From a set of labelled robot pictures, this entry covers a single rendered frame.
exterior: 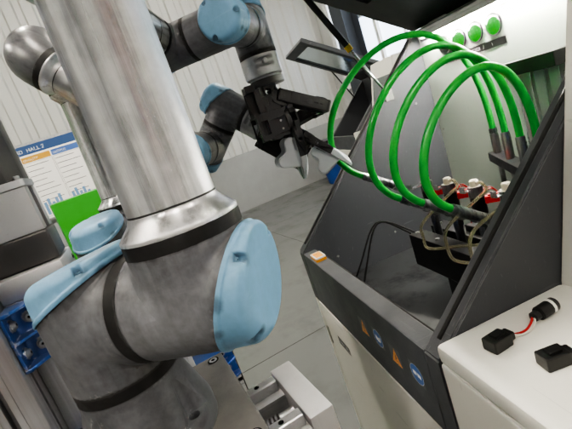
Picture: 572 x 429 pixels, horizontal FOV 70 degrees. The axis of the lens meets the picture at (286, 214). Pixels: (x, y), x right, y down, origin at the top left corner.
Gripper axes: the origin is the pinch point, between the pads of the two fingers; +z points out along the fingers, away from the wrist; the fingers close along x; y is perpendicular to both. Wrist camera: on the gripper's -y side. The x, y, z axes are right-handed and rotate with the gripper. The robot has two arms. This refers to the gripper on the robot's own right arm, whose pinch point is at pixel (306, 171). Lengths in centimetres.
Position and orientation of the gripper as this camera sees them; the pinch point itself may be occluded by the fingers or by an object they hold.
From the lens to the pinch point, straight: 85.7
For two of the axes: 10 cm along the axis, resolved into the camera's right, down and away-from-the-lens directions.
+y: -9.2, 3.5, -1.9
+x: 2.4, 1.3, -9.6
